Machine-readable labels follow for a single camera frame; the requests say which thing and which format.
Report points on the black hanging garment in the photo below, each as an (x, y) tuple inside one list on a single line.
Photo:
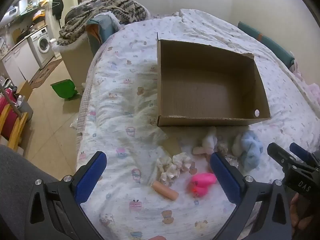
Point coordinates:
[(58, 7)]

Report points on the person's right hand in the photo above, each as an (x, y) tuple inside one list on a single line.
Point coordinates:
[(295, 210)]

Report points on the white microwave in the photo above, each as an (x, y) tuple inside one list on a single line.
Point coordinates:
[(12, 10)]

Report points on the blue plush toy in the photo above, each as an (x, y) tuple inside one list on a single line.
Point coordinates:
[(251, 151)]

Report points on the small cardboard box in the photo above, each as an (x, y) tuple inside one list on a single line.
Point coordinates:
[(25, 90)]

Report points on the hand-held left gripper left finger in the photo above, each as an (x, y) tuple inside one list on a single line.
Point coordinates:
[(91, 177)]

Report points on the pink plush duck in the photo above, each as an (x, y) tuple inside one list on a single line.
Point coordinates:
[(203, 180)]

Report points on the sheer beige cloth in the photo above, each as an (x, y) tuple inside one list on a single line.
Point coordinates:
[(140, 105)]

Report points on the person's grey trouser leg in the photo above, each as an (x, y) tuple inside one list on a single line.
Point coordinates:
[(20, 170)]

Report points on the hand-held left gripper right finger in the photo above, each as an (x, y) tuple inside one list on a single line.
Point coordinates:
[(225, 180)]

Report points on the white scrunchie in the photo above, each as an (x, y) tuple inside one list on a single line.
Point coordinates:
[(175, 166)]

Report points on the yellow wooden chair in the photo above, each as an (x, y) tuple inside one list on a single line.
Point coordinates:
[(18, 127)]

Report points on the white plush toy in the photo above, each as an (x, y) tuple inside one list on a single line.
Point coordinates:
[(208, 142)]

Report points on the grey plastic bin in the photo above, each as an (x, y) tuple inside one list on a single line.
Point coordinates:
[(25, 108)]

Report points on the pink cloth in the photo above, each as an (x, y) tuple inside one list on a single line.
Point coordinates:
[(310, 90)]

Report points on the patterned knit blanket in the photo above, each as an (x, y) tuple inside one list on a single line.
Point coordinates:
[(100, 10)]

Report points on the red suitcase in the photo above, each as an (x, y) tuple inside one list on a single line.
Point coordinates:
[(7, 120)]

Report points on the teal pillow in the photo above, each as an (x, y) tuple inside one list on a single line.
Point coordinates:
[(270, 45), (102, 30)]

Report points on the peach foam cylinder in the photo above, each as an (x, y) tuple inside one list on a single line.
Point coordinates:
[(165, 190)]

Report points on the metal pole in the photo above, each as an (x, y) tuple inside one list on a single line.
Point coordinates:
[(8, 98)]

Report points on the patterned floor rug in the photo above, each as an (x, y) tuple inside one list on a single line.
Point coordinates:
[(46, 73)]

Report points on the white washing machine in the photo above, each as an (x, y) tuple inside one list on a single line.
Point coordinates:
[(42, 45)]

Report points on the printed bed sheet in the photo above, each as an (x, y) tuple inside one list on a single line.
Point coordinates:
[(140, 42)]

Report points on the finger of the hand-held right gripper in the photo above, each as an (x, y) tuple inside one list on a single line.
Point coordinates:
[(301, 152), (280, 156)]

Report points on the beige laundry basket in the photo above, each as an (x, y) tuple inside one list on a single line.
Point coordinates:
[(76, 62)]

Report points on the white kitchen cabinet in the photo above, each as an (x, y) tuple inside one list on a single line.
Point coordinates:
[(20, 60)]

